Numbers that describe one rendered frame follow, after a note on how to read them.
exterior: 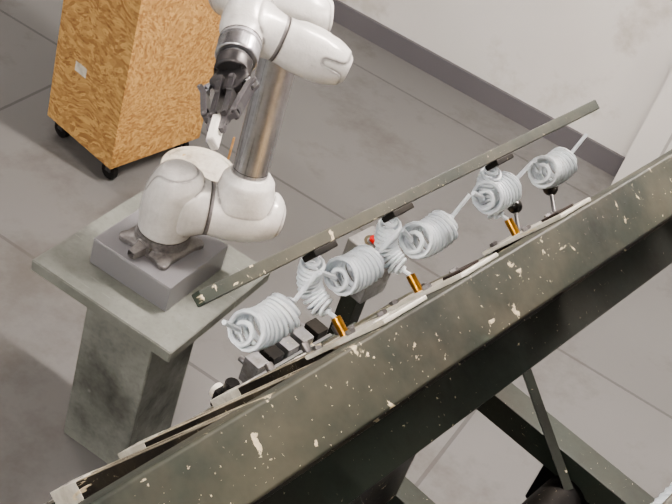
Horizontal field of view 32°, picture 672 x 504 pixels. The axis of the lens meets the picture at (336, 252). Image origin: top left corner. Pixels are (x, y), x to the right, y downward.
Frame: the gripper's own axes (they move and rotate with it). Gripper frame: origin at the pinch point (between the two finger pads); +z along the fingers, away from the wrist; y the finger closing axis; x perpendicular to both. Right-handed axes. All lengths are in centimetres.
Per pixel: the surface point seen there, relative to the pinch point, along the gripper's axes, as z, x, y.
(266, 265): 55, 24, -29
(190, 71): -192, -137, 110
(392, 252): 36, 1, -39
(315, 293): 50, 10, -31
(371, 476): 68, -12, -36
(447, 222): 26, -4, -46
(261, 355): -22, -104, 34
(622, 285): 6, -50, -70
